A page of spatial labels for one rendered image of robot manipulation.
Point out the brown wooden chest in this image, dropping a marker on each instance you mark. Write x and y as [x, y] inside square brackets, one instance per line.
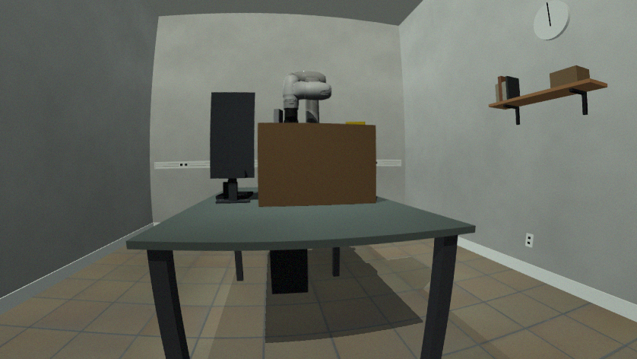
[302, 164]

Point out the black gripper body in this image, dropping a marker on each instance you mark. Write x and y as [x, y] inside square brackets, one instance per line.
[290, 115]

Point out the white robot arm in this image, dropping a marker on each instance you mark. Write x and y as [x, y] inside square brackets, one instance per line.
[305, 85]

